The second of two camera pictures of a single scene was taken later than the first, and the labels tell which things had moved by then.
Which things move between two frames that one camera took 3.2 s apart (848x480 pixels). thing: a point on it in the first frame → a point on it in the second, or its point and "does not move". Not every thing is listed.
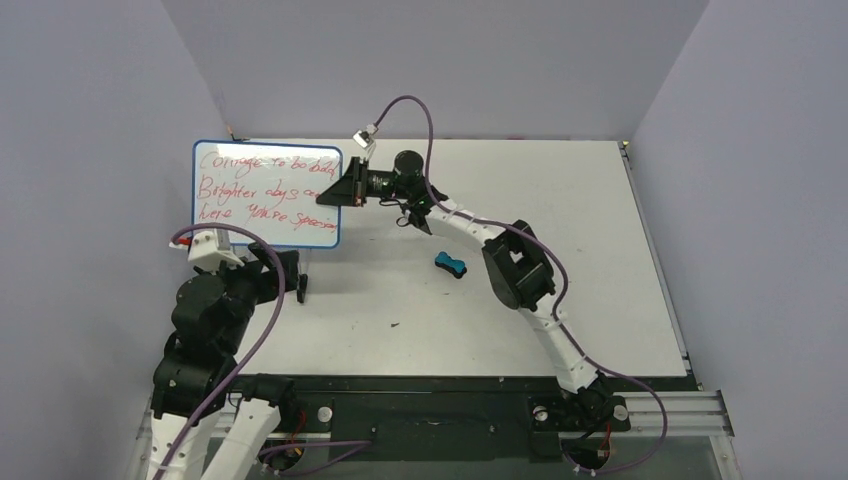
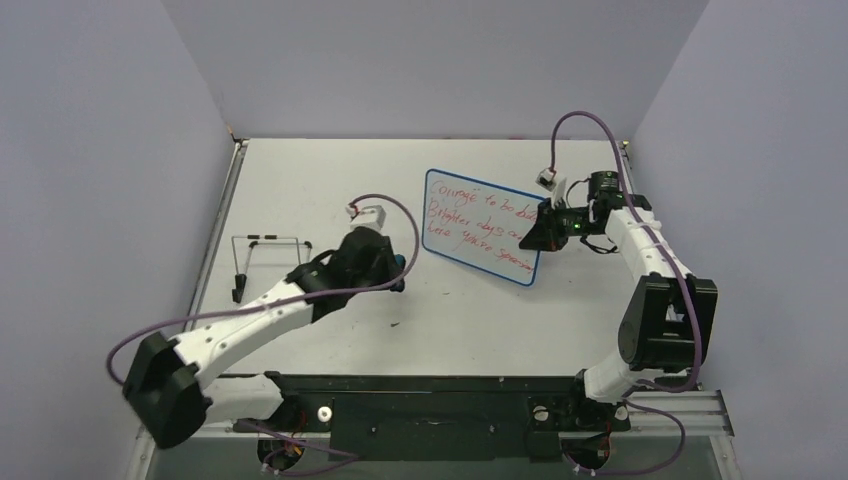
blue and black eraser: (455, 267) → (398, 267)
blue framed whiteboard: (269, 187) → (480, 224)
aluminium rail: (692, 413) does not move
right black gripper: (361, 181) → (550, 227)
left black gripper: (269, 278) → (388, 277)
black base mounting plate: (467, 417) does not move
